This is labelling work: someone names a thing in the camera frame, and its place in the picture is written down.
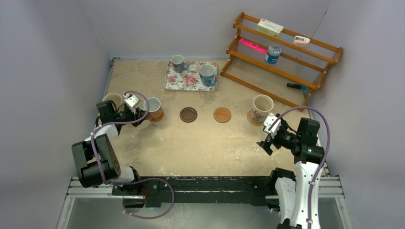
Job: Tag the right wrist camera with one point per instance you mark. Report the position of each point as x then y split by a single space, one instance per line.
271 125

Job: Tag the blue white jar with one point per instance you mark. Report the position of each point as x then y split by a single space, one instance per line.
273 53

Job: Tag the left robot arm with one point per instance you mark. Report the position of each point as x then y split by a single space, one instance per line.
95 160

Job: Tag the small grey mug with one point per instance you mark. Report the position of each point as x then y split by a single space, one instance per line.
179 63

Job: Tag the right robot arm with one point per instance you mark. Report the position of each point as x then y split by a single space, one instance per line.
298 191

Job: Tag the dark wooden coaster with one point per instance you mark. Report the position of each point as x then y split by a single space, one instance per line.
188 114

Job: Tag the light wooden coaster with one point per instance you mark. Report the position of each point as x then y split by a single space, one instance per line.
156 116

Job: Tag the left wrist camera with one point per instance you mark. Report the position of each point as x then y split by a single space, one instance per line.
132 102

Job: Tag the beige mug with pattern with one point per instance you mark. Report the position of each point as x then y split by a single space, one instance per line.
116 98

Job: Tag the black aluminium base frame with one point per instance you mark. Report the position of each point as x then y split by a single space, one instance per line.
257 191

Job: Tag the tall beige mug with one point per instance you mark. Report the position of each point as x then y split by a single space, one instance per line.
263 103

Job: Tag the white green box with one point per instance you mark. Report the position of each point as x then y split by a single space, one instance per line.
269 28

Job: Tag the pink white tape dispenser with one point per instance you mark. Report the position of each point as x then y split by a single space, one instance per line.
301 41

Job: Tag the orange coaster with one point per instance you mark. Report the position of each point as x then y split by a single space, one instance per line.
222 114

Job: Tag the pink highlighter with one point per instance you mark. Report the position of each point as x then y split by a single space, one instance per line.
253 46

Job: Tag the black blue marker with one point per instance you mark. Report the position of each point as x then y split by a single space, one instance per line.
296 86

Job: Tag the blue mug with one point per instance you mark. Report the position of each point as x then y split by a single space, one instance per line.
207 75

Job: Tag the floral tray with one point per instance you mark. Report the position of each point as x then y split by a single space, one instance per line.
188 80

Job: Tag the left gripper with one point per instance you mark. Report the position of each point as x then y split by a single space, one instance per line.
139 114

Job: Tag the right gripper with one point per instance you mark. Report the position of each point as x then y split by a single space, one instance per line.
266 146

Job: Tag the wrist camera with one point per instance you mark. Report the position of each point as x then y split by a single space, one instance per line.
271 125
132 102

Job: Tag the woven rattan coaster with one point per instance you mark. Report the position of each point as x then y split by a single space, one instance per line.
256 118

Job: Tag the pink mug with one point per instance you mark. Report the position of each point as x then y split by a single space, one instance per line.
154 104

